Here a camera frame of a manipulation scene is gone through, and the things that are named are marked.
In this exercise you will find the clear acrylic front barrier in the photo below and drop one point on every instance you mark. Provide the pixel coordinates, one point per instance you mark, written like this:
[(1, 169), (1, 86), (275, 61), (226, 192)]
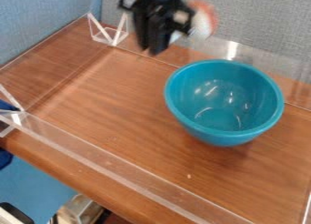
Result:
[(130, 190)]

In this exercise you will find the black white object bottom left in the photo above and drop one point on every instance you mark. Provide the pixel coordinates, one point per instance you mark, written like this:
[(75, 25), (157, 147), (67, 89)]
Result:
[(13, 216)]

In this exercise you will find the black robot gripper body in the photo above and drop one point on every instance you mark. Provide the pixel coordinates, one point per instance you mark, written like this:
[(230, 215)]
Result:
[(175, 11)]

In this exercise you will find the clear acrylic corner bracket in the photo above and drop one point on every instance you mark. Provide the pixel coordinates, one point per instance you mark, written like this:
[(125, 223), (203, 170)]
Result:
[(105, 34)]

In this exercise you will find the metal table frame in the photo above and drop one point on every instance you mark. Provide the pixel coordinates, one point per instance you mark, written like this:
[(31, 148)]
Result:
[(81, 210)]

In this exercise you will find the blue plastic bowl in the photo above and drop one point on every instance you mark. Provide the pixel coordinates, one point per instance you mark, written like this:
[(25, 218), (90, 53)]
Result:
[(225, 101)]

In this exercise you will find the white toy mushroom brown cap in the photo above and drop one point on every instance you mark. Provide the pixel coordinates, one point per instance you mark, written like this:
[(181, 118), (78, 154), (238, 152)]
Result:
[(203, 23)]

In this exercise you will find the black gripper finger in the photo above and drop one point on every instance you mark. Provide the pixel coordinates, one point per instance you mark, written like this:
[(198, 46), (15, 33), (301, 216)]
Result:
[(159, 33), (142, 30)]

